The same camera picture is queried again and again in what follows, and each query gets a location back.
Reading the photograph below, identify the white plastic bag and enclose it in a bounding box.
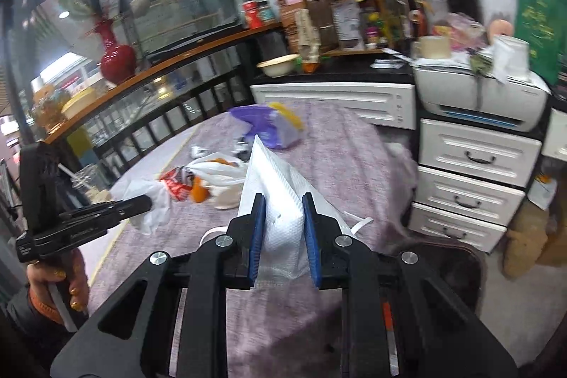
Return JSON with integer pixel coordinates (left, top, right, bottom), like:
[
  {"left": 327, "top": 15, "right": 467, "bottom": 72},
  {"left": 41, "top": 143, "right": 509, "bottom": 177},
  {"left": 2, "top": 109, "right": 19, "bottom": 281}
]
[{"left": 111, "top": 153, "right": 247, "bottom": 235}]

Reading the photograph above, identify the white face mask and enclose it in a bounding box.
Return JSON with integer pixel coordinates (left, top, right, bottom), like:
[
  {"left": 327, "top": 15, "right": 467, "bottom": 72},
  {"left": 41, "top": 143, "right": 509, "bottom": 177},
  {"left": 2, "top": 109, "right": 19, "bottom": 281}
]
[{"left": 199, "top": 134, "right": 374, "bottom": 293}]

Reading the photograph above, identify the purple yellow snack bag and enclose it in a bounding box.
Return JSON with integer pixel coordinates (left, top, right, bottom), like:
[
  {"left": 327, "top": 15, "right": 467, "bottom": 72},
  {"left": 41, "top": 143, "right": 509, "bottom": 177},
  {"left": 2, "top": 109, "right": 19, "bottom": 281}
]
[{"left": 230, "top": 102, "right": 305, "bottom": 149}]

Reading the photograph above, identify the dark brown trash bin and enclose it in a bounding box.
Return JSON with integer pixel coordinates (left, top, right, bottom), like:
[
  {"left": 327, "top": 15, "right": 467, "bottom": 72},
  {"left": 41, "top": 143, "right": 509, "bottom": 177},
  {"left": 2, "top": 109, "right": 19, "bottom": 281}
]
[{"left": 390, "top": 238, "right": 486, "bottom": 315}]

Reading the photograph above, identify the left hand orange sleeve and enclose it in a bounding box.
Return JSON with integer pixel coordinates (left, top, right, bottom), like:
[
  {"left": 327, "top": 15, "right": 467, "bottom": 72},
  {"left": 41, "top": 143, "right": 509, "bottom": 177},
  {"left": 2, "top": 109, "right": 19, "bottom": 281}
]
[{"left": 26, "top": 248, "right": 90, "bottom": 319}]

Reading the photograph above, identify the orange fruit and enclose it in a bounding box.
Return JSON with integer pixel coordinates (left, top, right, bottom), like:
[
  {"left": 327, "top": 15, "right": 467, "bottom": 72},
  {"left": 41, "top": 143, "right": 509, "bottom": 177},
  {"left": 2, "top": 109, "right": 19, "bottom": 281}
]
[{"left": 190, "top": 176, "right": 209, "bottom": 203}]

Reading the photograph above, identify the burlap sack on floor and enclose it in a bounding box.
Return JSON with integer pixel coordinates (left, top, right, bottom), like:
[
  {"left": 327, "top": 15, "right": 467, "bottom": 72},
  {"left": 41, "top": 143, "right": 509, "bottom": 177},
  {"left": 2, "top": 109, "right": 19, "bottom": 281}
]
[{"left": 503, "top": 199, "right": 549, "bottom": 279}]

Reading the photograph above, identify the red ceramic vase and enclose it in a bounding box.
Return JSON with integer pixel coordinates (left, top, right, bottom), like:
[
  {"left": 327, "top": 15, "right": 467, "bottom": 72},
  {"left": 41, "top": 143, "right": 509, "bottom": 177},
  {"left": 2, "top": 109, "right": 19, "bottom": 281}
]
[{"left": 94, "top": 18, "right": 136, "bottom": 85}]

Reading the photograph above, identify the white drawer cabinet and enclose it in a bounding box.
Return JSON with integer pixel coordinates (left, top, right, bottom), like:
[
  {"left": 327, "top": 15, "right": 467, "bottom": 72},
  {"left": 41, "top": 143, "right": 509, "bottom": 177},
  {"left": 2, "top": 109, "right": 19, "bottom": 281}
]
[{"left": 252, "top": 81, "right": 544, "bottom": 253}]

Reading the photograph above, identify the black wooden railing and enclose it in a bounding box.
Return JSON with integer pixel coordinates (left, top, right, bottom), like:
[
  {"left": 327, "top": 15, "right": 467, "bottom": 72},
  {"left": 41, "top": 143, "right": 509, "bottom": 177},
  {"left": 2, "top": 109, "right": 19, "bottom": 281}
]
[{"left": 45, "top": 22, "right": 284, "bottom": 182}]

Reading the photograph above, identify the glass display tank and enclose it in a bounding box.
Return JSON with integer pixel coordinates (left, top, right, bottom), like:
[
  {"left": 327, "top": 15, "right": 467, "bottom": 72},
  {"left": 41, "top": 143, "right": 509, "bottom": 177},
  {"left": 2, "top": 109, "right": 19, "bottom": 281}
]
[{"left": 118, "top": 0, "right": 243, "bottom": 66}]

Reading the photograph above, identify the cream bowl on counter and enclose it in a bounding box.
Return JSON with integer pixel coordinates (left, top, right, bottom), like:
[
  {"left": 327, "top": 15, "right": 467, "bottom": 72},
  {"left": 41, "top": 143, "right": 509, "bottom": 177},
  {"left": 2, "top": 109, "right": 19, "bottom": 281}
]
[{"left": 257, "top": 54, "right": 300, "bottom": 78}]

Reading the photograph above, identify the red tin can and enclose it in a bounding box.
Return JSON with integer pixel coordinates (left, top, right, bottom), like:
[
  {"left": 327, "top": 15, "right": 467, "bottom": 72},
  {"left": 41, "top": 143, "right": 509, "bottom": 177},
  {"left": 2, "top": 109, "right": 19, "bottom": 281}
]
[{"left": 242, "top": 0, "right": 263, "bottom": 30}]

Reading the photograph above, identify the white printer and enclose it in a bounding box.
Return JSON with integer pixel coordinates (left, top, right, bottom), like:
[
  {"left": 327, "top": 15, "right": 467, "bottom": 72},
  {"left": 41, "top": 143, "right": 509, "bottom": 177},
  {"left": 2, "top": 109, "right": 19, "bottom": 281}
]
[{"left": 412, "top": 58, "right": 551, "bottom": 132}]

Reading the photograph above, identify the wooden shelf rack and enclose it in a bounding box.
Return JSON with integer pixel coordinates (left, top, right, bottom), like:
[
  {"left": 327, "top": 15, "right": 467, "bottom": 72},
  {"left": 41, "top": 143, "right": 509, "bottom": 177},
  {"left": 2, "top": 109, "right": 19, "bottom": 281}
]
[{"left": 277, "top": 0, "right": 403, "bottom": 57}]

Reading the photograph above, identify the green shopping bag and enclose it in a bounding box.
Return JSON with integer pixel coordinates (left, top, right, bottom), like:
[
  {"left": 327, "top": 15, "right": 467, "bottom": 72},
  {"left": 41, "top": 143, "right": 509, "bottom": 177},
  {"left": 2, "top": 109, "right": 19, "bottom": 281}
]
[{"left": 515, "top": 0, "right": 566, "bottom": 85}]

